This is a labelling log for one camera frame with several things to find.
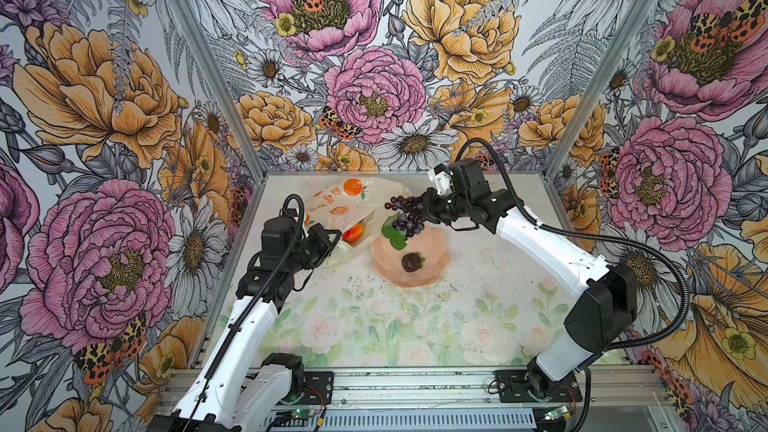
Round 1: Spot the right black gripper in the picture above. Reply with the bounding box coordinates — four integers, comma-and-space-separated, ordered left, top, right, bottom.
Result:
407, 185, 472, 226

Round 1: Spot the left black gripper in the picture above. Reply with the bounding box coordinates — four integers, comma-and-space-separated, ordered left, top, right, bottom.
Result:
287, 223, 342, 272

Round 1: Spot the pink scalloped fruit plate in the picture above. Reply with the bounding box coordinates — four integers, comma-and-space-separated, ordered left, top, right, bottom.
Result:
371, 227, 451, 288

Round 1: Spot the small orange fruit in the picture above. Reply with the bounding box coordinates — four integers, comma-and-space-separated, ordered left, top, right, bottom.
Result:
342, 223, 365, 244

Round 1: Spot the translucent cream plastic bag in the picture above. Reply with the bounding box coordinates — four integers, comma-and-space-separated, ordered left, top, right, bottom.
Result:
304, 176, 411, 268

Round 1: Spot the dark purple grape bunch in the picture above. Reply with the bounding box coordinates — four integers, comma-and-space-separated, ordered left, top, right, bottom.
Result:
381, 196, 425, 251

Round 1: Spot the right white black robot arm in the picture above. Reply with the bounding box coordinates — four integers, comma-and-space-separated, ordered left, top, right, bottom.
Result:
419, 160, 637, 400

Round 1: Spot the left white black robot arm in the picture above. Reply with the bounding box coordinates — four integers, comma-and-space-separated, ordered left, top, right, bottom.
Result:
148, 211, 342, 431

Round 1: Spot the white perforated vent strip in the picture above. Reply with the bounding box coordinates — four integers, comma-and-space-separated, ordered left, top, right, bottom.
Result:
272, 408, 537, 431

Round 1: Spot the left black cable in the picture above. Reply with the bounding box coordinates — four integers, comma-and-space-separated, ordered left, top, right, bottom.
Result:
179, 193, 306, 432

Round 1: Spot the right black corrugated cable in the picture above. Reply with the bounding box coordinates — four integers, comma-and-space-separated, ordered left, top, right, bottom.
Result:
454, 137, 691, 350

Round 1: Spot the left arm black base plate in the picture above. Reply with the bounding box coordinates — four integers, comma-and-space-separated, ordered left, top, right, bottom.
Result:
296, 371, 335, 406

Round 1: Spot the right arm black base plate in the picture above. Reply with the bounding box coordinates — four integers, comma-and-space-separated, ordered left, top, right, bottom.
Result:
494, 369, 583, 403

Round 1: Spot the aluminium front rail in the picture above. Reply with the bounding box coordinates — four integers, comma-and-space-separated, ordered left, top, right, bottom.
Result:
161, 365, 672, 413

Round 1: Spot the right aluminium corner post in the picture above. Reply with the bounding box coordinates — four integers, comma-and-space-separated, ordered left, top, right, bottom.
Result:
542, 0, 658, 180

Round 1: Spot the aluminium corner post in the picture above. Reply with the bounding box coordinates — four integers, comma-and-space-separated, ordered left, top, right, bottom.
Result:
542, 0, 658, 180
167, 0, 266, 186

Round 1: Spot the left aluminium corner post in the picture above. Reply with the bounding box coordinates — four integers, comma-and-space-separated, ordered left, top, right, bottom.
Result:
167, 0, 266, 186

